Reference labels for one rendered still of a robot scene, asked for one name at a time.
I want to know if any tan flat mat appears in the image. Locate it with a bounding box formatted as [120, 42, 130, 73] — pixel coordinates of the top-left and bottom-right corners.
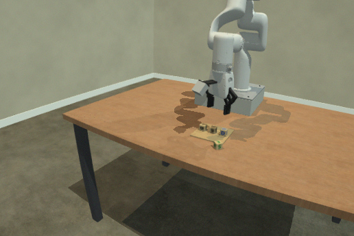
[190, 123, 234, 144]

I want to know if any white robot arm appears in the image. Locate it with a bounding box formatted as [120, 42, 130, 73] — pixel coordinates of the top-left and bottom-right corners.
[192, 0, 268, 96]

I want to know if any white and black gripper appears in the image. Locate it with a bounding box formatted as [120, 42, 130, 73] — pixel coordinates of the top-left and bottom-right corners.
[206, 70, 237, 115]

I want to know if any beige block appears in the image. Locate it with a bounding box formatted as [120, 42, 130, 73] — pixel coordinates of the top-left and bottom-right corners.
[199, 123, 207, 131]
[209, 125, 217, 134]
[213, 140, 223, 150]
[220, 128, 228, 136]

